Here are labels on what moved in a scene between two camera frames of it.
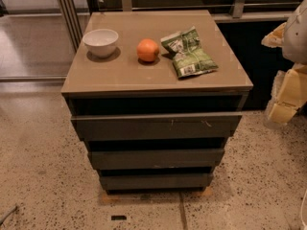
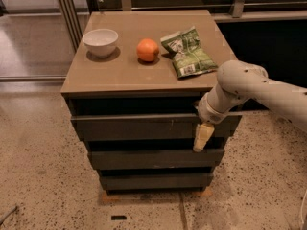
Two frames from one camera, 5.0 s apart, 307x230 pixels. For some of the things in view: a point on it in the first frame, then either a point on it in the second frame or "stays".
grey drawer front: [156, 182] stays
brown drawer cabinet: [154, 95] stays
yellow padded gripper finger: [289, 93] -> [211, 116]
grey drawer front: [99, 127] stays
